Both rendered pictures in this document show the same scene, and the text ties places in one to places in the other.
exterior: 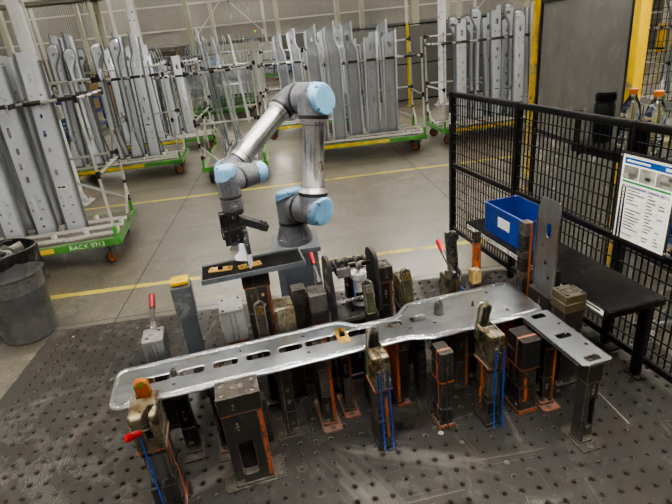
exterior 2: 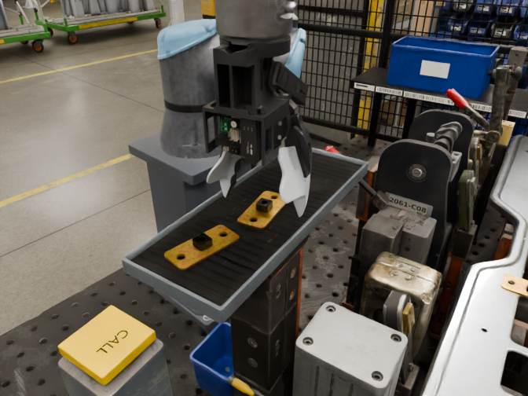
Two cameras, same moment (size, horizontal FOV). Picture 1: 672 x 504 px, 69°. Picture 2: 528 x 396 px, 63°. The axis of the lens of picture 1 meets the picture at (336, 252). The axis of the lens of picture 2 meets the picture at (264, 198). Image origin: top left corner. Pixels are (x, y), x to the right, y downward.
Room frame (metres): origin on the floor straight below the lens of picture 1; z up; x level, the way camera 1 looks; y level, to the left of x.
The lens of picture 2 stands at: (1.28, 0.64, 1.47)
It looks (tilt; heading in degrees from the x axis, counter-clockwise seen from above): 31 degrees down; 316
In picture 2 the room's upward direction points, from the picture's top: straight up
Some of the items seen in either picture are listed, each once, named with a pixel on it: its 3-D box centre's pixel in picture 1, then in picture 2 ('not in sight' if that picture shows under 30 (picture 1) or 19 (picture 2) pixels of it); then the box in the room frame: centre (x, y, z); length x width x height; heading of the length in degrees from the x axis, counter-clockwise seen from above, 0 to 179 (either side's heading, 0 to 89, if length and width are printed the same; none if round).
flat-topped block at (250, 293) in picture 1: (262, 320); (265, 330); (1.62, 0.31, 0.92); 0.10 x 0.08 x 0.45; 103
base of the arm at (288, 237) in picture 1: (293, 229); (196, 119); (1.96, 0.17, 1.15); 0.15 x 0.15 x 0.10
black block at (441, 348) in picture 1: (443, 386); not in sight; (1.24, -0.29, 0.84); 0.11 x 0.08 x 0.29; 13
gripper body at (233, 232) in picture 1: (234, 226); (252, 97); (1.61, 0.34, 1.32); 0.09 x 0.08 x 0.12; 110
